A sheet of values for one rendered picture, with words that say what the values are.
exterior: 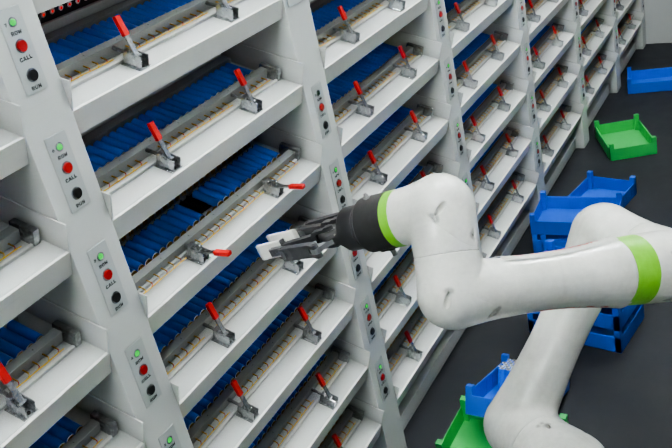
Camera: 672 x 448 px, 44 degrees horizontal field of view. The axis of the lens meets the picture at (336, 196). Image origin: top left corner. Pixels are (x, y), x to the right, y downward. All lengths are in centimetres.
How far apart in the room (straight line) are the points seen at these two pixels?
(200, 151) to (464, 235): 55
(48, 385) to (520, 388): 85
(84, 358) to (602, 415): 152
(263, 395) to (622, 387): 115
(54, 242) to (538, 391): 91
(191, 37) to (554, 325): 86
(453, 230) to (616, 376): 143
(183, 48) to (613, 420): 156
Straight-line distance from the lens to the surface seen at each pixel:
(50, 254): 131
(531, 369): 163
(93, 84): 138
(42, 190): 128
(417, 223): 124
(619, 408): 248
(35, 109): 127
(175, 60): 148
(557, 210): 329
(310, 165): 185
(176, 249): 155
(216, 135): 159
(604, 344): 267
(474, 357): 269
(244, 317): 171
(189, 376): 160
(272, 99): 172
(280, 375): 184
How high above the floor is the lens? 163
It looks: 25 degrees down
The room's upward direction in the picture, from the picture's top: 13 degrees counter-clockwise
